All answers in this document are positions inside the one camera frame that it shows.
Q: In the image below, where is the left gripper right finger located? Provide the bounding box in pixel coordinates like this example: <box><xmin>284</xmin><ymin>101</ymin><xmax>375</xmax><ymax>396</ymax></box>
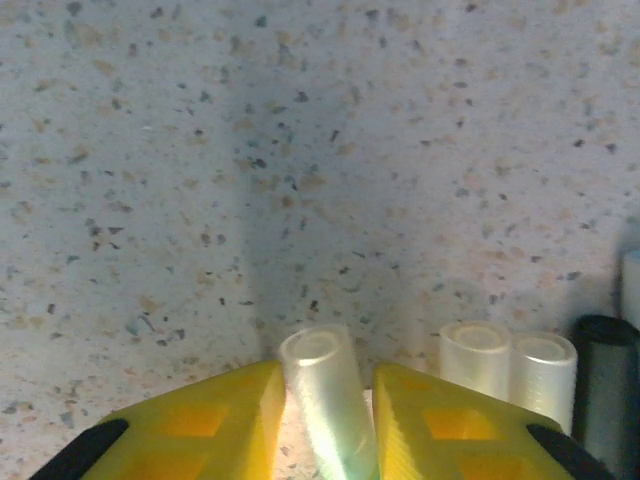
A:
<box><xmin>371</xmin><ymin>360</ymin><xmax>620</xmax><ymax>480</ymax></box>

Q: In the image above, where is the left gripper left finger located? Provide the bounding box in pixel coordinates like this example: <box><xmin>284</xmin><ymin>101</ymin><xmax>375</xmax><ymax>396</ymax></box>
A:
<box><xmin>24</xmin><ymin>358</ymin><xmax>288</xmax><ymax>480</ymax></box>

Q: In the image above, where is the yellow highlighter pen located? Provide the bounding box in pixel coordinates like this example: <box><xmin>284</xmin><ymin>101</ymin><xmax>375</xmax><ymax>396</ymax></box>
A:
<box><xmin>508</xmin><ymin>330</ymin><xmax>580</xmax><ymax>436</ymax></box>

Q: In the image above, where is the translucent clear tube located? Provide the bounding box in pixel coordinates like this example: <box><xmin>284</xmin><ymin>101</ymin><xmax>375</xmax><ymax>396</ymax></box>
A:
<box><xmin>278</xmin><ymin>323</ymin><xmax>381</xmax><ymax>480</ymax></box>

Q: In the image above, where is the black tube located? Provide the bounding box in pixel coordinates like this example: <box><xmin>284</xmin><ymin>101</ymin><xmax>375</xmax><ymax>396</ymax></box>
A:
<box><xmin>572</xmin><ymin>314</ymin><xmax>640</xmax><ymax>469</ymax></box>

